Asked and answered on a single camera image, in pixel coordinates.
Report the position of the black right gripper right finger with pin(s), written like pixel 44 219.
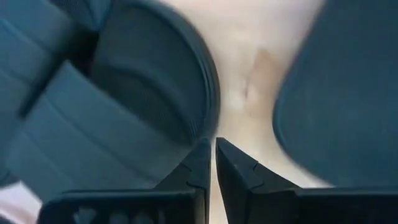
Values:
pixel 280 205

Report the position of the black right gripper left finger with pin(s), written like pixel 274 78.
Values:
pixel 140 207

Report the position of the black rubber slide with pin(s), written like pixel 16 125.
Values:
pixel 348 93
pixel 146 81

